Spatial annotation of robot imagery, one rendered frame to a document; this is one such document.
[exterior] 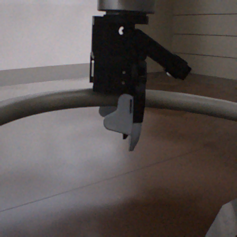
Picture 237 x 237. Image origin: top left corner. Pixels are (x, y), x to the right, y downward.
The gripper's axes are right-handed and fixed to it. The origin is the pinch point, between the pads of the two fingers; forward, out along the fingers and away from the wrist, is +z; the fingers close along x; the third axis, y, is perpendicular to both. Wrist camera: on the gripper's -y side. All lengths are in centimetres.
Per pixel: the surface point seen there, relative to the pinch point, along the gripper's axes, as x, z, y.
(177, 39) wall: -802, 23, -289
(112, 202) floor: -130, 92, -19
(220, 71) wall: -673, 85, -359
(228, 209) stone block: 6.7, 11.2, -16.6
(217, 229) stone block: 8.5, 14.1, -14.1
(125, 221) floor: -107, 91, -23
